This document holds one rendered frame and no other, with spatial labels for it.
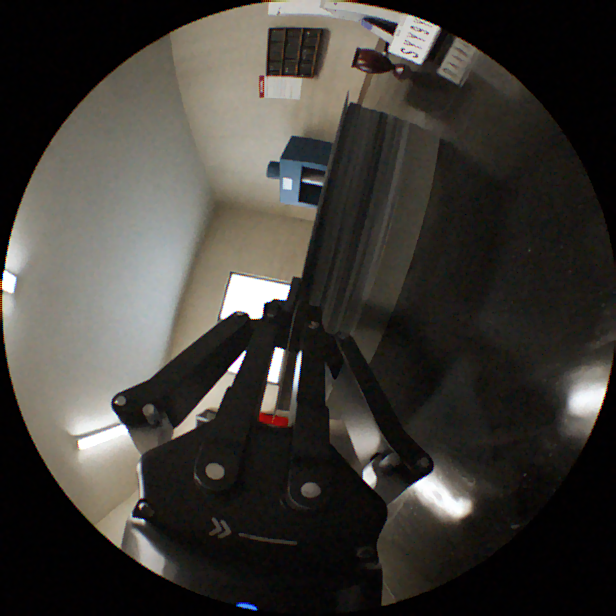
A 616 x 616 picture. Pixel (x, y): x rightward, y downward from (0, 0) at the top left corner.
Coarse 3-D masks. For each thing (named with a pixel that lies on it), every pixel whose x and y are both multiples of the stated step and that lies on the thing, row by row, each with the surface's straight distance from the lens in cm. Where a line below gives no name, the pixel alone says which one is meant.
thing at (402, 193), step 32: (352, 128) 22; (384, 128) 23; (416, 128) 25; (352, 160) 21; (384, 160) 22; (416, 160) 23; (352, 192) 21; (384, 192) 21; (416, 192) 22; (320, 224) 20; (352, 224) 21; (384, 224) 21; (416, 224) 22; (320, 256) 21; (352, 256) 21; (384, 256) 22; (320, 288) 22; (352, 288) 22; (384, 288) 23; (352, 320) 24; (384, 320) 24; (288, 352) 26; (288, 384) 30
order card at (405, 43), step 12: (408, 24) 41; (420, 24) 41; (432, 24) 41; (396, 36) 41; (408, 36) 41; (420, 36) 40; (432, 36) 40; (396, 48) 41; (408, 48) 40; (420, 48) 40; (420, 60) 40
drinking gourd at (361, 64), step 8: (360, 48) 58; (360, 56) 56; (368, 56) 55; (376, 56) 56; (384, 56) 57; (352, 64) 56; (360, 64) 56; (368, 64) 55; (376, 64) 55; (384, 64) 56; (392, 64) 59; (400, 64) 58; (368, 72) 58; (376, 72) 57; (384, 72) 58; (392, 72) 59; (400, 72) 57
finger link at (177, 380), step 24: (240, 312) 13; (216, 336) 11; (192, 360) 10; (216, 360) 11; (144, 384) 10; (168, 384) 9; (192, 384) 10; (120, 408) 9; (168, 408) 10; (192, 408) 11
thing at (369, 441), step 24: (336, 336) 13; (360, 360) 12; (336, 384) 13; (360, 384) 10; (360, 408) 10; (384, 408) 10; (360, 432) 10; (384, 432) 9; (360, 456) 11; (384, 456) 9; (408, 456) 9; (408, 480) 9
